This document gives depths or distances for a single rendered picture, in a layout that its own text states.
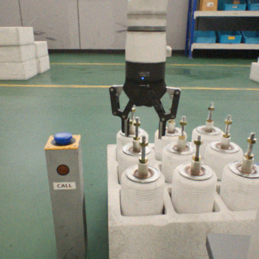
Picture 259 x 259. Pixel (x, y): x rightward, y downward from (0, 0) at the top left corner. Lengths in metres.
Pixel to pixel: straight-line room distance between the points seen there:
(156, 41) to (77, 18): 5.42
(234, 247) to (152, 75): 0.29
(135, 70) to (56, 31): 5.55
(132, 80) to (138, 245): 0.34
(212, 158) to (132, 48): 0.38
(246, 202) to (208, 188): 0.10
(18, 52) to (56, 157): 2.55
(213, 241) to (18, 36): 2.85
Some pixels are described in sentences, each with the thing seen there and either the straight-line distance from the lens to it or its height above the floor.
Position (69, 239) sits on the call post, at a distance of 0.71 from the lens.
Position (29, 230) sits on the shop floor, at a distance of 0.86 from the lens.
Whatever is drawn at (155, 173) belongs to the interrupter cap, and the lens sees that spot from 0.59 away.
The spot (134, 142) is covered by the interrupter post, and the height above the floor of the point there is 0.28.
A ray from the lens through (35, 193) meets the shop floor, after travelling 1.01.
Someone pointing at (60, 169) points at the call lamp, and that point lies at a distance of 0.59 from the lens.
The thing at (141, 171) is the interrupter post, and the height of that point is 0.26.
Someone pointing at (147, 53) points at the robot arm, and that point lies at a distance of 0.47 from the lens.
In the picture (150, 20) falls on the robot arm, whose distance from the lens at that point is 0.47.
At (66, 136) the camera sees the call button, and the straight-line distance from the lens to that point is 0.59.
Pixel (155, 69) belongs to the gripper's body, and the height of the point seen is 0.48.
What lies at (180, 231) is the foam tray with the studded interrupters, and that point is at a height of 0.16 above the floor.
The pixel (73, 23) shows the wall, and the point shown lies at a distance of 5.90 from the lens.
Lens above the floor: 0.55
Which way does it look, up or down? 21 degrees down
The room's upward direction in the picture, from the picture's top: straight up
